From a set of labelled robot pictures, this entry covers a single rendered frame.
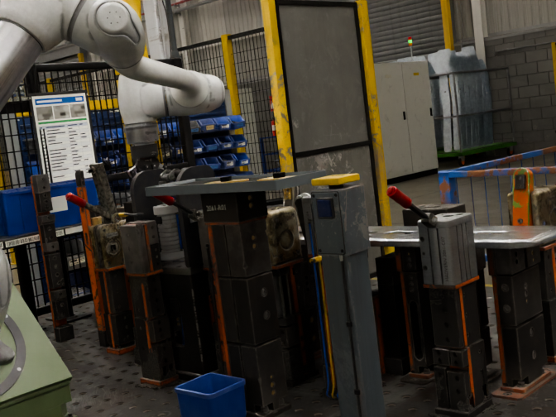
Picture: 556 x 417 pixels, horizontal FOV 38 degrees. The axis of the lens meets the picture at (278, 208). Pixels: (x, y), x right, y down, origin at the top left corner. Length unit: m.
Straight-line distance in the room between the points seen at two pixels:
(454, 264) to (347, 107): 4.01
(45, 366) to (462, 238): 0.88
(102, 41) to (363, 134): 3.94
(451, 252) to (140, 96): 1.12
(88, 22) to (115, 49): 0.07
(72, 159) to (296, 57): 2.51
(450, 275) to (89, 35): 0.87
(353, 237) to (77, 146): 1.62
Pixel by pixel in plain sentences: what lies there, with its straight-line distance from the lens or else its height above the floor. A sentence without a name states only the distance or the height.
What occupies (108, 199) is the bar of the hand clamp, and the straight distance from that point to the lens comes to 2.23.
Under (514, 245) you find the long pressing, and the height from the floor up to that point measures 0.99.
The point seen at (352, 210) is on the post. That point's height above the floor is 1.10.
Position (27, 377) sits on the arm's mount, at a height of 0.82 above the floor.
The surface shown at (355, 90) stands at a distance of 5.50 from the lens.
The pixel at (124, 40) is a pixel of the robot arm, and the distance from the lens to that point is 1.72.
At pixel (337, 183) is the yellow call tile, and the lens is 1.36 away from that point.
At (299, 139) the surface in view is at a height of 1.14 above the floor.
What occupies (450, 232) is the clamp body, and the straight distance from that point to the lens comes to 1.45.
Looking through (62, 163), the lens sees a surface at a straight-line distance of 2.82.
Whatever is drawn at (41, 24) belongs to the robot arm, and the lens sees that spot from 1.75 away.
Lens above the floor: 1.26
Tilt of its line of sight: 6 degrees down
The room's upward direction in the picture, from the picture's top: 7 degrees counter-clockwise
